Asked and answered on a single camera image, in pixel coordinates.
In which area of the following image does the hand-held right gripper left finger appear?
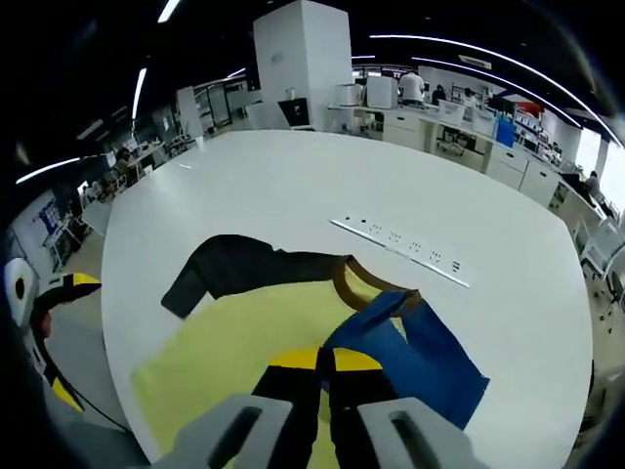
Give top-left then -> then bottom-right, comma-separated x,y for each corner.
155,347 -> 321,469

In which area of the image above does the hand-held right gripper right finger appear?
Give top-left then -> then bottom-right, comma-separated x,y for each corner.
327,349 -> 482,469

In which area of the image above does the yellow black blue garment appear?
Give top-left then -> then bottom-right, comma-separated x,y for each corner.
130,234 -> 491,469

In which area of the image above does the person's left hand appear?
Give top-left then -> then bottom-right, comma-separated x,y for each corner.
33,310 -> 54,341

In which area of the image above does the white power strip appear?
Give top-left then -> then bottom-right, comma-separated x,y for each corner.
330,212 -> 471,289

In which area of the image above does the white cabinet row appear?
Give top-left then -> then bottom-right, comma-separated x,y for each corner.
383,109 -> 563,206

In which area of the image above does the black standing board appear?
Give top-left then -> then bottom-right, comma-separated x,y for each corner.
277,97 -> 313,131

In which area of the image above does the white tall appliance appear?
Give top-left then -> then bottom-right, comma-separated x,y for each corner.
365,76 -> 399,109

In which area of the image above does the blue bin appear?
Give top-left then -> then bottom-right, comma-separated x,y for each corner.
495,116 -> 517,148

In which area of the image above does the white pillar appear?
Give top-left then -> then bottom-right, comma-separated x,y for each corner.
252,0 -> 354,132

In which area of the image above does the curved ceiling light strip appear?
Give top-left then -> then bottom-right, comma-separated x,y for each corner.
424,57 -> 583,129
369,33 -> 625,148

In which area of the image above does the black cable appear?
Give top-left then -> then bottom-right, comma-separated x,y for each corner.
67,385 -> 134,435

